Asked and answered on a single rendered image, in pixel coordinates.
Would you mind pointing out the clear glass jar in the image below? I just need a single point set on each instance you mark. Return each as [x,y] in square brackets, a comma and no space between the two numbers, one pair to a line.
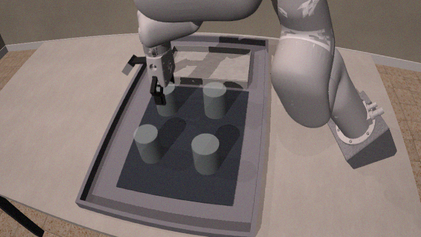
[171,106]
[148,143]
[206,153]
[215,103]

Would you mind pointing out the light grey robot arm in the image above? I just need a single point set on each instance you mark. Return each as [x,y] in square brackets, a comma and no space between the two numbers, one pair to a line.
[306,67]

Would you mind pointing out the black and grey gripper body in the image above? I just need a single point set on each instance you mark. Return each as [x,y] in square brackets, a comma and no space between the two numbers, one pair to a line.
[162,66]

